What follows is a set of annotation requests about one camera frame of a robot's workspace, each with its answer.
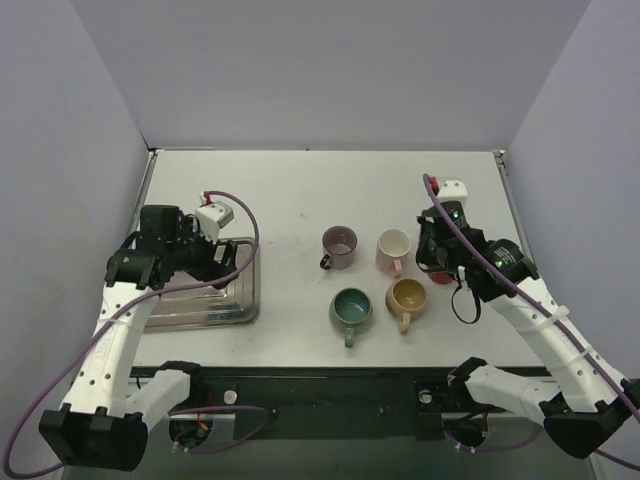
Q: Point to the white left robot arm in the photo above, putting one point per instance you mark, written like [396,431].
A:
[96,425]

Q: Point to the lilac mug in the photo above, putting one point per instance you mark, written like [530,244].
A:
[339,244]

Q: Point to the beige round mug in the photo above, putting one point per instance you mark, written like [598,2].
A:
[406,300]

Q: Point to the metal tray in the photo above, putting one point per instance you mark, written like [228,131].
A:
[236,304]

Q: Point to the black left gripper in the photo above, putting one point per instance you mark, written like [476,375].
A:
[223,257]

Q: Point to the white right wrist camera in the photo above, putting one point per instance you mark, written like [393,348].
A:
[450,190]

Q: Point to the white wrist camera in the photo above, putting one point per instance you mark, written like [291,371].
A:
[211,218]
[450,190]

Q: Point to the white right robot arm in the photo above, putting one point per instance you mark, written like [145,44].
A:
[587,400]

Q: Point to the pink faceted mug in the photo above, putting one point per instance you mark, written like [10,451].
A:
[392,248]

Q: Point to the green mug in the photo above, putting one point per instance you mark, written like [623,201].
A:
[351,311]

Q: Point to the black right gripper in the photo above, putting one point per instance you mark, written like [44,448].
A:
[432,248]

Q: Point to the red mug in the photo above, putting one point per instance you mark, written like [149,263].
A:
[441,277]

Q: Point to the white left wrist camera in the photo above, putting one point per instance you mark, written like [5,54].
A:
[211,218]

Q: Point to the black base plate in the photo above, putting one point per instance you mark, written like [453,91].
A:
[322,403]

